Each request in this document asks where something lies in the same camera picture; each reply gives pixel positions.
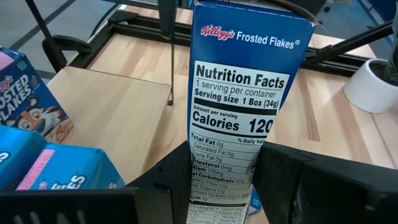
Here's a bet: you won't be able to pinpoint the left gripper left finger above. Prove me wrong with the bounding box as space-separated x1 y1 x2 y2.
0 139 191 224

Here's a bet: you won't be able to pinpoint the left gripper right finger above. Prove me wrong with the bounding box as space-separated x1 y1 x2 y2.
253 141 398 224

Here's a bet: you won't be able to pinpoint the wooden shelf black legs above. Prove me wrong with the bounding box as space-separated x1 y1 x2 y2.
24 0 180 187

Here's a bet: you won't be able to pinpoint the teal artificial succulent plant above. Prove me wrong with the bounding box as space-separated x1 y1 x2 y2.
384 15 398 85

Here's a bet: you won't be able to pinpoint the white plant pot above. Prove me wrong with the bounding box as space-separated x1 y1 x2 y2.
343 58 398 114

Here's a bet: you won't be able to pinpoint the Frosted Flakes cereal box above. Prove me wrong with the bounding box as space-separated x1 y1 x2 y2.
0 46 75 144
185 0 318 224

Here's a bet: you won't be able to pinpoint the black aluminium table frame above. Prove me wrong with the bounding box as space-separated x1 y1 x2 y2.
67 9 394 78

